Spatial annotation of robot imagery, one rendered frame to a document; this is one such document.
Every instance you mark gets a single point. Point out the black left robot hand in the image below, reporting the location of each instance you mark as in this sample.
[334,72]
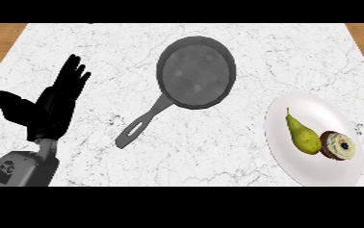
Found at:
[53,106]

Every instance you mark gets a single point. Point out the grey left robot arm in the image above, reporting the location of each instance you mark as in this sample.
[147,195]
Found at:
[26,169]

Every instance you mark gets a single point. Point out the grey frying pan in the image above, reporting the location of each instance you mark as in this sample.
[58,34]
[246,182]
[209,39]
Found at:
[198,73]

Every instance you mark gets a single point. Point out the white plate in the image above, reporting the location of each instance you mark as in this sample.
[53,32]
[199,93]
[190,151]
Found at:
[309,116]

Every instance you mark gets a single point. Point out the chocolate cupcake with white frosting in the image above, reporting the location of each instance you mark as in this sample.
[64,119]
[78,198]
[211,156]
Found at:
[338,145]

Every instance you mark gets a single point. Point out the green pear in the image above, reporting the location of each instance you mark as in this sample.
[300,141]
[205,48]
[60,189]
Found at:
[304,137]

